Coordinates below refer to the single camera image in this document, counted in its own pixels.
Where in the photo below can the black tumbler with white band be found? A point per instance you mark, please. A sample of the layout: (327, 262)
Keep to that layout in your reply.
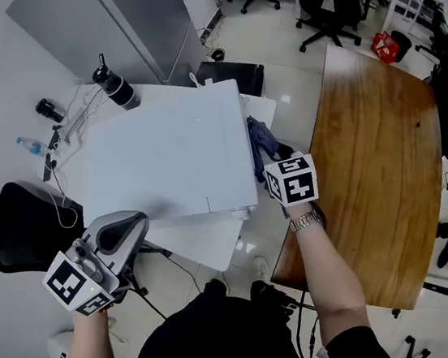
(117, 88)

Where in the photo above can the black mesh office chair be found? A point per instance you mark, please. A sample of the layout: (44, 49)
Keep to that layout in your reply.
(17, 228)

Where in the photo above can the person's torso in black clothing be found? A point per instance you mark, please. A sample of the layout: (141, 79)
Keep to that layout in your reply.
(234, 347)

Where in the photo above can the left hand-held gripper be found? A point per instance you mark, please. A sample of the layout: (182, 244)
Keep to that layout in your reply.
(67, 280)

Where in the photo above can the person's left forearm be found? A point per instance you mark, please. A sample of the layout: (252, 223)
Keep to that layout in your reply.
(94, 341)

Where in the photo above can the black box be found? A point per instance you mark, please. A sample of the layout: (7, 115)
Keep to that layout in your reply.
(229, 76)

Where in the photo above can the silver wristwatch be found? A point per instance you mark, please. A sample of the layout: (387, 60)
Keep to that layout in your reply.
(306, 222)

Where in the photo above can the wooden table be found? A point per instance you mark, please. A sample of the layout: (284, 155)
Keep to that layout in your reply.
(372, 173)

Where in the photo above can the black office chair with jacket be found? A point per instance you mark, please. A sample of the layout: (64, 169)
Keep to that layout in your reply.
(332, 12)

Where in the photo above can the black trash bin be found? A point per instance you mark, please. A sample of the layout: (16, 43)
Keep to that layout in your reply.
(403, 44)

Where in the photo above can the person's white shoe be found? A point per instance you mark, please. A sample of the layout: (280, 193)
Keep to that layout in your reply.
(261, 269)

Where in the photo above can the red bag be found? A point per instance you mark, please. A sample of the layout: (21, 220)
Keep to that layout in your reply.
(384, 48)

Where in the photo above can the person's right forearm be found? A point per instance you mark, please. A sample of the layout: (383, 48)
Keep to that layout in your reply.
(329, 278)

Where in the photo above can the white round appliance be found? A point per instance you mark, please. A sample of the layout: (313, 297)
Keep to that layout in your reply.
(60, 351)

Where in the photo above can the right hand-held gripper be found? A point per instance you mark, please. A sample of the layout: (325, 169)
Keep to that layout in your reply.
(297, 183)

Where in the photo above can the black floor stand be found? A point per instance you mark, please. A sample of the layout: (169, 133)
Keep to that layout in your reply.
(415, 355)

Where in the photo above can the large white board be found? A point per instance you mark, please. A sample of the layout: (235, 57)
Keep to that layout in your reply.
(170, 150)

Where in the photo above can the small black bottle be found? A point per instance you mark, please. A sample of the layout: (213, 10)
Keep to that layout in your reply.
(50, 109)

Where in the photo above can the white rectangular adapter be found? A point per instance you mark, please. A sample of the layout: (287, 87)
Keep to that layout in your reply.
(77, 122)

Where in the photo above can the clear water bottle blue cap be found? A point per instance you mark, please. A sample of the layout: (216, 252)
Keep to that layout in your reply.
(34, 146)

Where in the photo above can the dark blue cloth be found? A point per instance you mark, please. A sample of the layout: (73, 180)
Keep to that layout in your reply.
(263, 146)

